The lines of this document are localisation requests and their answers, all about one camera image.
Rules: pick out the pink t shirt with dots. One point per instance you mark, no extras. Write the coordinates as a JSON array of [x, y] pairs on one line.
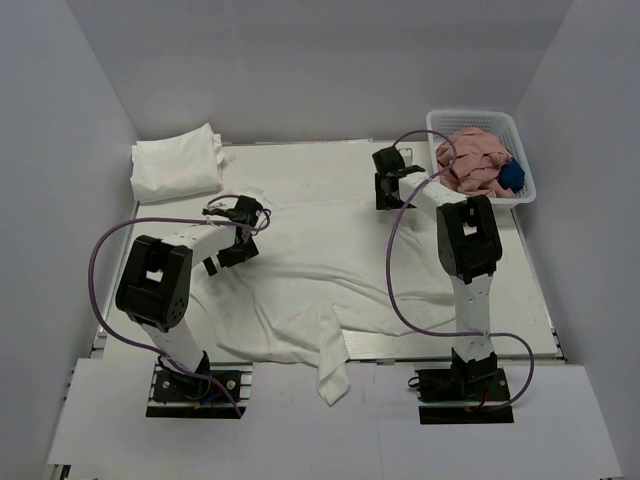
[[471, 163]]

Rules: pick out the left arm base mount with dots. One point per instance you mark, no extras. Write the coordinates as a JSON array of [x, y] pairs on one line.
[[175, 396]]

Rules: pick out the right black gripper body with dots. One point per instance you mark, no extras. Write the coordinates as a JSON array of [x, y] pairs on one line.
[[386, 201]]

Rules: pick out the white printed t shirt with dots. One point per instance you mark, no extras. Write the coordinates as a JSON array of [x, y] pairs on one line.
[[319, 273]]

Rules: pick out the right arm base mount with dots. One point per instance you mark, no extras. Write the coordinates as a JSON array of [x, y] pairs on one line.
[[443, 400]]

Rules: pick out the white plastic basket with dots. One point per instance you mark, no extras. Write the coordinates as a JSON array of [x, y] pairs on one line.
[[500, 124]]

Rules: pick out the blue t shirt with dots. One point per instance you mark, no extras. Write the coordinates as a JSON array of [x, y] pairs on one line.
[[512, 176]]

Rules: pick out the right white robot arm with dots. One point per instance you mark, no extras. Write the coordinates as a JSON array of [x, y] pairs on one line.
[[468, 247]]

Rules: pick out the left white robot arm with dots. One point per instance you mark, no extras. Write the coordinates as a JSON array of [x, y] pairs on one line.
[[154, 289]]

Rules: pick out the folded white t shirt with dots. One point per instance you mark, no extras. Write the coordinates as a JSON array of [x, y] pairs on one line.
[[177, 167]]

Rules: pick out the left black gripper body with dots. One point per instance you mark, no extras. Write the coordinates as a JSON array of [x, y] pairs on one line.
[[237, 254]]

